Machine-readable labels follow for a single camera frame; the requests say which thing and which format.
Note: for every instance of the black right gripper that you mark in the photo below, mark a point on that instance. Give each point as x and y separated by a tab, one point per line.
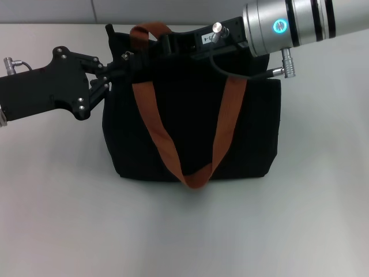
187	40

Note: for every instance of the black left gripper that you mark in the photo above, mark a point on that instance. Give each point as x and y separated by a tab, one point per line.
43	86

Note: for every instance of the silver metal zipper pull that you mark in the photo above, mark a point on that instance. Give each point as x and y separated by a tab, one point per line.
126	56

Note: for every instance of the white and silver left arm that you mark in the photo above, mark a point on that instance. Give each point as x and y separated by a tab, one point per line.
2	116

